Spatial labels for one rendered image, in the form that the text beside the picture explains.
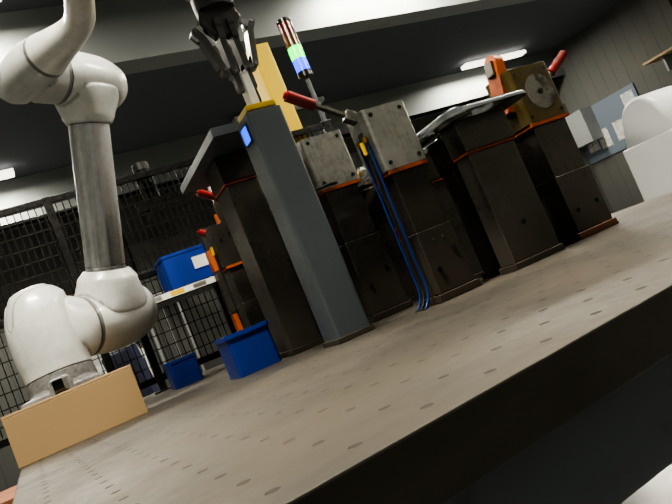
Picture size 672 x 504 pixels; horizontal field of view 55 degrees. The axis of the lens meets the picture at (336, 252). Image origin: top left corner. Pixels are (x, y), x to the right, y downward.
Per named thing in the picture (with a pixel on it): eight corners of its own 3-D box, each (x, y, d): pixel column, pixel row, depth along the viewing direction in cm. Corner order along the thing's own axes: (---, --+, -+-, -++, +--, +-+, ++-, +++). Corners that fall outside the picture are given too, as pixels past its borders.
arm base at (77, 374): (17, 412, 136) (8, 387, 137) (35, 414, 157) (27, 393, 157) (103, 375, 142) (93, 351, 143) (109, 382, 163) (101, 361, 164)
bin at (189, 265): (247, 263, 249) (234, 232, 250) (171, 290, 235) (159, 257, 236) (236, 272, 264) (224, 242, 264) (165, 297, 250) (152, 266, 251)
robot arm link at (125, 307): (65, 356, 167) (131, 336, 186) (107, 360, 159) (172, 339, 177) (26, 53, 160) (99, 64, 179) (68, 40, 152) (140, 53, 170)
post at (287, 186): (375, 328, 114) (282, 102, 117) (339, 344, 111) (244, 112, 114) (358, 333, 121) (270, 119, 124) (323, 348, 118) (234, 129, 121)
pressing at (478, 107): (545, 86, 118) (541, 78, 118) (450, 113, 108) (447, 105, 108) (299, 252, 242) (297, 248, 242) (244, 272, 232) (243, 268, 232)
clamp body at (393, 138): (483, 286, 113) (403, 98, 115) (430, 311, 108) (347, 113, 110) (460, 293, 119) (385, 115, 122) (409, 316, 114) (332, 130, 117)
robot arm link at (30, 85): (13, 25, 142) (66, 35, 154) (-28, 63, 152) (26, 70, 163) (31, 80, 141) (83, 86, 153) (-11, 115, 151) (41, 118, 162)
